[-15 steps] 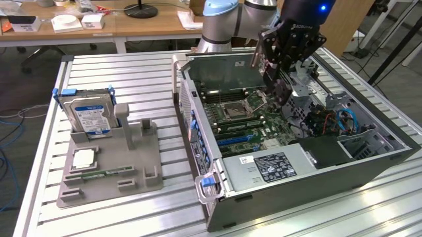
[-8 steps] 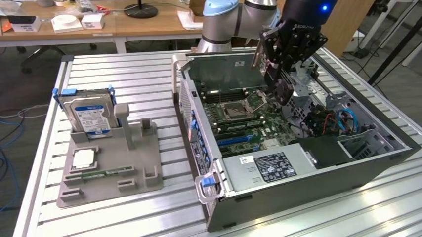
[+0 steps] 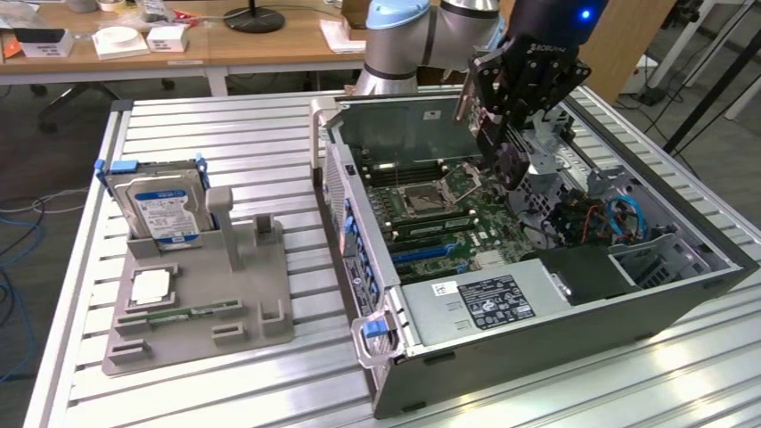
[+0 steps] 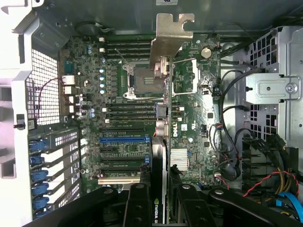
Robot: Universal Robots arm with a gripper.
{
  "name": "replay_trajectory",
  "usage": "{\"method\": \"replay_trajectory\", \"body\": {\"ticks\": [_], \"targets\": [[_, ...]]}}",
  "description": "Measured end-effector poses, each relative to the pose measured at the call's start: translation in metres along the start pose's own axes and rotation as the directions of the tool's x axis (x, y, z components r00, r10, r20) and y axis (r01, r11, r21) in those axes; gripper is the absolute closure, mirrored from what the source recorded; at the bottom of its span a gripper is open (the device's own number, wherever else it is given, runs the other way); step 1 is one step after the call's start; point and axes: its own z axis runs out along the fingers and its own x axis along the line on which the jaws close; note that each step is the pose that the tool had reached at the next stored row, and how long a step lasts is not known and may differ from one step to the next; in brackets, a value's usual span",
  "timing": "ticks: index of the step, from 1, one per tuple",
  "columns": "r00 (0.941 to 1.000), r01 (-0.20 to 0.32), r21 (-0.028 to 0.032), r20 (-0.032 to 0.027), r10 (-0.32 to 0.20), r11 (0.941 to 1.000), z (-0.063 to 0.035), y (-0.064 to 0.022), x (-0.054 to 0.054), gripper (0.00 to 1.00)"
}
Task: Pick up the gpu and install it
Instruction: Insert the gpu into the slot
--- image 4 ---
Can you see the metal socket cover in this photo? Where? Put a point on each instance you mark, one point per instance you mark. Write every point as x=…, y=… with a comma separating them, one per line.
x=194, y=75

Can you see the green motherboard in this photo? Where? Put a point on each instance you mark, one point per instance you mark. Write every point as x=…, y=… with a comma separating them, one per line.
x=198, y=132

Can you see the white label sticker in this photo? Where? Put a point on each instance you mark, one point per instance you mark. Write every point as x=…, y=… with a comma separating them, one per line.
x=166, y=2

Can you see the CPU socket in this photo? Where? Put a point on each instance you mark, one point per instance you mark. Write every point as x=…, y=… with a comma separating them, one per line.
x=139, y=80

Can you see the black RAM slot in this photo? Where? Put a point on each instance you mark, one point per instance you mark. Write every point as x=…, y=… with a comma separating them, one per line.
x=130, y=121
x=132, y=57
x=130, y=110
x=130, y=116
x=130, y=47
x=130, y=52
x=130, y=105
x=130, y=42

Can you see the blue expansion slot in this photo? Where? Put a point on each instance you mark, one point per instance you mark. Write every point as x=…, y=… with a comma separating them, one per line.
x=123, y=139

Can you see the black open PC case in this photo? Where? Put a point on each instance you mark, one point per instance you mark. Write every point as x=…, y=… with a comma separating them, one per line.
x=225, y=14

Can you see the silver chipset heatsink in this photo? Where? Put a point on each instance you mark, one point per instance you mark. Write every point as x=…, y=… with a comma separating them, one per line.
x=180, y=159

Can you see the short black expansion slot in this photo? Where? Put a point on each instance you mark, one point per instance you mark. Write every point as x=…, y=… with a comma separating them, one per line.
x=107, y=150

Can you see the thin metal locking lever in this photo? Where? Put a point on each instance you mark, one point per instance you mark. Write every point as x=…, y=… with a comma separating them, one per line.
x=122, y=56

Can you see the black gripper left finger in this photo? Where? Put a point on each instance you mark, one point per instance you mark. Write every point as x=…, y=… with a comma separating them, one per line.
x=138, y=208

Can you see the white expansion slot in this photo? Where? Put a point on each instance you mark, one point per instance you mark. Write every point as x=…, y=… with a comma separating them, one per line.
x=118, y=181

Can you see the black round speaker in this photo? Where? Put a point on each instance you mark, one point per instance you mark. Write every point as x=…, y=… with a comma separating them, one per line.
x=232, y=170

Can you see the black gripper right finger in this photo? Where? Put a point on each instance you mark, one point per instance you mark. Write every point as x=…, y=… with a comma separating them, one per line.
x=194, y=208

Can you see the round coin battery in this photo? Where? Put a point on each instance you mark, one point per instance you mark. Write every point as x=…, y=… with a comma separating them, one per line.
x=206, y=52

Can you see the grey metal disk bay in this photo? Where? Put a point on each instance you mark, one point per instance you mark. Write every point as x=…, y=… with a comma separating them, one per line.
x=272, y=87

